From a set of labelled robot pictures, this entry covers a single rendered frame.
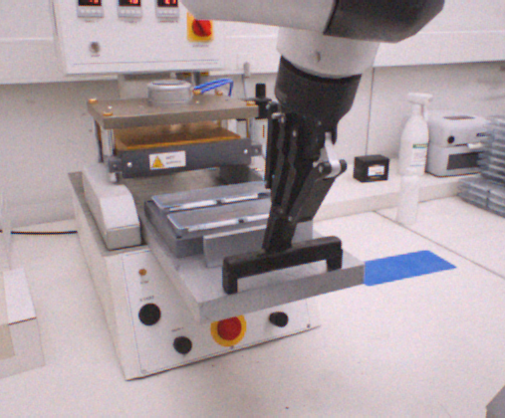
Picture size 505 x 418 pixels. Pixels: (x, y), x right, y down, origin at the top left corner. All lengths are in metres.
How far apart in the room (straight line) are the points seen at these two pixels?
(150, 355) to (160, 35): 0.61
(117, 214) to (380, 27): 0.54
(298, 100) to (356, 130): 1.30
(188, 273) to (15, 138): 0.87
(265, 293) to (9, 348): 0.43
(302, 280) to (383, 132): 1.27
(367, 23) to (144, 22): 0.77
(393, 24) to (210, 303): 0.35
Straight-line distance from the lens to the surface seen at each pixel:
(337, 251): 0.61
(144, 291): 0.79
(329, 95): 0.45
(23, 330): 0.84
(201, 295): 0.56
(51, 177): 1.43
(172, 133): 0.94
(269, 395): 0.77
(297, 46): 0.43
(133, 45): 1.05
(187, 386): 0.79
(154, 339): 0.80
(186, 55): 1.08
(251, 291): 0.57
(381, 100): 1.79
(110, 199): 0.80
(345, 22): 0.33
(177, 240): 0.64
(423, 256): 1.21
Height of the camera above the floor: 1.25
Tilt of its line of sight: 21 degrees down
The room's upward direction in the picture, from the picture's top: straight up
